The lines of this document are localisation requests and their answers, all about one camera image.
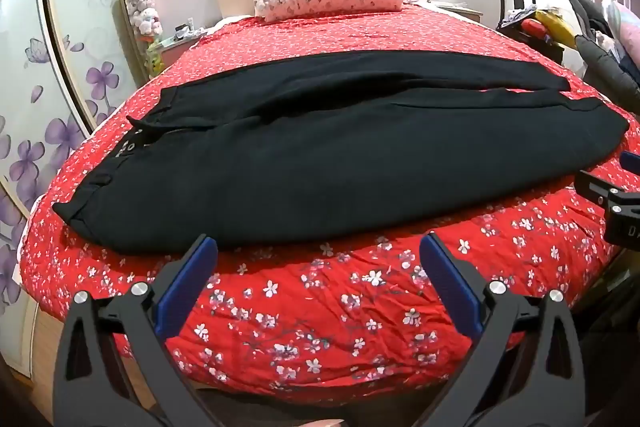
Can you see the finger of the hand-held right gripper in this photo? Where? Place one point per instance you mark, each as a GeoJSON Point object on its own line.
{"type": "Point", "coordinates": [596, 188]}
{"type": "Point", "coordinates": [632, 161]}

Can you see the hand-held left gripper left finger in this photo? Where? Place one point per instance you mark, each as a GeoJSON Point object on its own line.
{"type": "Point", "coordinates": [184, 288]}

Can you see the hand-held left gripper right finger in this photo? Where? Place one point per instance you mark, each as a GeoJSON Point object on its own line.
{"type": "Point", "coordinates": [451, 289]}

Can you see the black pants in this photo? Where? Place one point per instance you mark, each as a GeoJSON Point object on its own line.
{"type": "Point", "coordinates": [325, 157]}

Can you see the red floral bedspread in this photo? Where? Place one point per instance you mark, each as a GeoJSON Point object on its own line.
{"type": "Point", "coordinates": [350, 312]}

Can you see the grey padded jacket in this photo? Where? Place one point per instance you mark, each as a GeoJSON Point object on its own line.
{"type": "Point", "coordinates": [602, 57]}

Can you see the pastel pink blue cloth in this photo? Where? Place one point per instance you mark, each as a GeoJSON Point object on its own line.
{"type": "Point", "coordinates": [625, 24]}

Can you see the yellow garment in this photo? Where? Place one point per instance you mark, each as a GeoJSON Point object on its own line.
{"type": "Point", "coordinates": [557, 27]}

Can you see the red cloth item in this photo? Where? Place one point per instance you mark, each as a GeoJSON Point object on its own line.
{"type": "Point", "coordinates": [534, 28]}

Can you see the white bedside table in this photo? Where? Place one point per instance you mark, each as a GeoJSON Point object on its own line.
{"type": "Point", "coordinates": [184, 41]}

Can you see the tube of plush toys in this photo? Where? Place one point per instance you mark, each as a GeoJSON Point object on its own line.
{"type": "Point", "coordinates": [142, 9]}

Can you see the wardrobe with purple flower doors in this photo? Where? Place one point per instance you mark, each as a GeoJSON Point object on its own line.
{"type": "Point", "coordinates": [75, 17]}

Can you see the wooden bed frame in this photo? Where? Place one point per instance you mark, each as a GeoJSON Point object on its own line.
{"type": "Point", "coordinates": [46, 347]}

